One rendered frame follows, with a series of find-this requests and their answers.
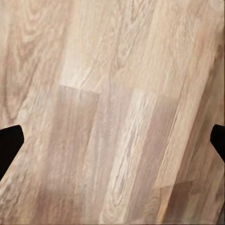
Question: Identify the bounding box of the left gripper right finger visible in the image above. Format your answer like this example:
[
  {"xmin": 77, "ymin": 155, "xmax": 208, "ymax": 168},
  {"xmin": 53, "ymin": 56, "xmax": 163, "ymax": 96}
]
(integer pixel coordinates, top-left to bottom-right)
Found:
[{"xmin": 210, "ymin": 124, "xmax": 225, "ymax": 162}]

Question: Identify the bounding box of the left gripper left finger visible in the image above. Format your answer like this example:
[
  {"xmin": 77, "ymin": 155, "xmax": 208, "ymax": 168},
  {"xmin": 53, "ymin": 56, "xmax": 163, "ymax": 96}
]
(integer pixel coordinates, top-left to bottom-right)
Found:
[{"xmin": 0, "ymin": 125, "xmax": 24, "ymax": 181}]

